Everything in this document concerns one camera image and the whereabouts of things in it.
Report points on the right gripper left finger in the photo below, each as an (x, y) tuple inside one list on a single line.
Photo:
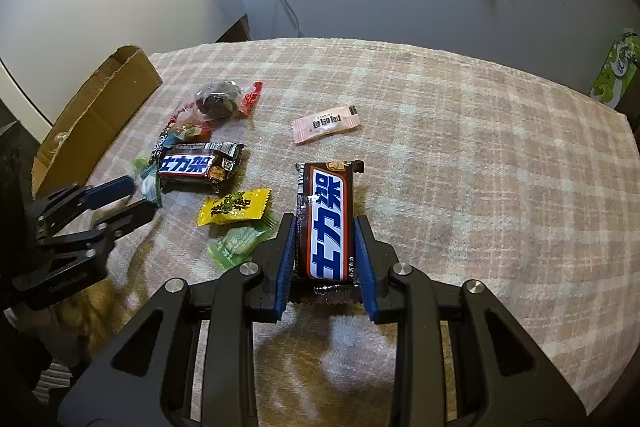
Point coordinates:
[(254, 292)]

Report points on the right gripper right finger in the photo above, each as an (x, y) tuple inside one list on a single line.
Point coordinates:
[(394, 292)]

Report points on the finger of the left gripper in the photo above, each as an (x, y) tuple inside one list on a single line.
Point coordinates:
[(117, 219), (107, 191)]

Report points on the yellow candy packet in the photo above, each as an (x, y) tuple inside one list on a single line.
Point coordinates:
[(234, 207)]

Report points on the snickers bar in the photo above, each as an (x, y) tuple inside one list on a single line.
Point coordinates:
[(212, 164), (324, 268)]

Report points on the green candy wrapper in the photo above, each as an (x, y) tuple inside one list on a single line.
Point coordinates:
[(236, 246)]

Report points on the cardboard box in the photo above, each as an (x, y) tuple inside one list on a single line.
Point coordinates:
[(92, 119)]

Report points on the small green white candy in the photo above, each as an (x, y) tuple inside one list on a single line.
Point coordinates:
[(148, 179)]

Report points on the plaid tablecloth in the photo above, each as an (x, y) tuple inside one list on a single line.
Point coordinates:
[(474, 170)]

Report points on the pink candy packet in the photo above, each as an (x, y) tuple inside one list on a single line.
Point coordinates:
[(329, 121)]

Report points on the green tissue box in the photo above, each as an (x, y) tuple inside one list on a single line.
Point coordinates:
[(618, 69)]

